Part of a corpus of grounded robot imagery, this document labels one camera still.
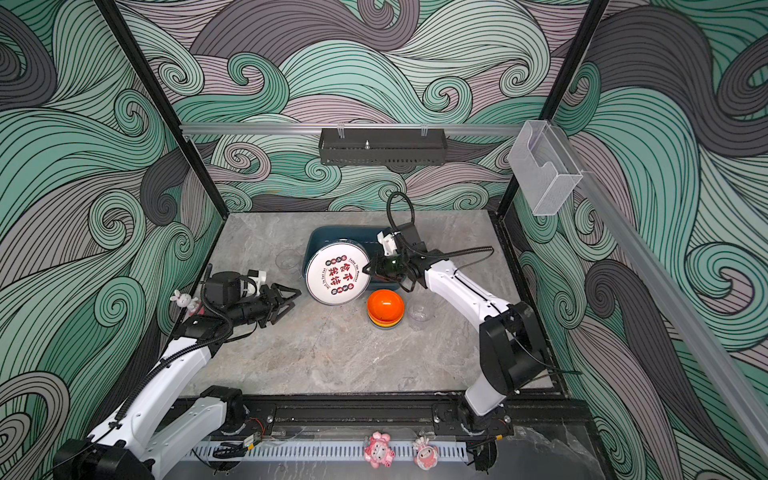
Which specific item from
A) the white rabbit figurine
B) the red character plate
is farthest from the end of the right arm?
the white rabbit figurine

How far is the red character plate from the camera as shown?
0.81m

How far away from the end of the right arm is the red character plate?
0.30 ft

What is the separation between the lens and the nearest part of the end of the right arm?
62 centimetres

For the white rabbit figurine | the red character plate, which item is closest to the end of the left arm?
the red character plate

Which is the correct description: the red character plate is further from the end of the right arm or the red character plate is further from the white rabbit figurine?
the white rabbit figurine

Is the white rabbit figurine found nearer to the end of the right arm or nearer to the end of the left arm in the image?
the end of the left arm
